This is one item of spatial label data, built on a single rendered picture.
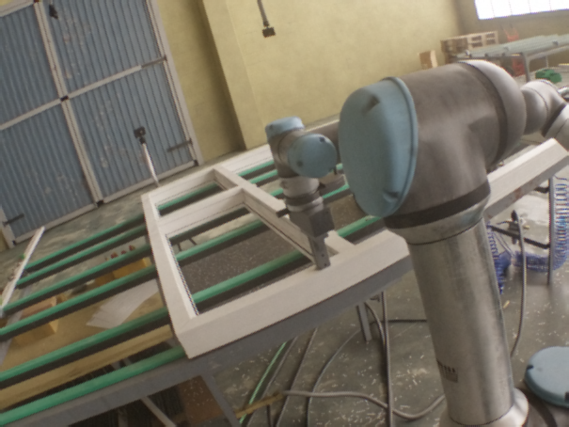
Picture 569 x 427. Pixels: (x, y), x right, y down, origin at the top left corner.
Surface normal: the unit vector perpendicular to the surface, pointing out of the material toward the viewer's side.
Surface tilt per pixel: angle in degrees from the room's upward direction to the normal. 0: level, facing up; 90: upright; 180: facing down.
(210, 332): 90
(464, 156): 76
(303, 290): 90
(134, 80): 90
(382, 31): 90
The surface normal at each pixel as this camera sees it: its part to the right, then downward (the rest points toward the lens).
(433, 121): 0.20, -0.09
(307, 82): 0.39, 0.21
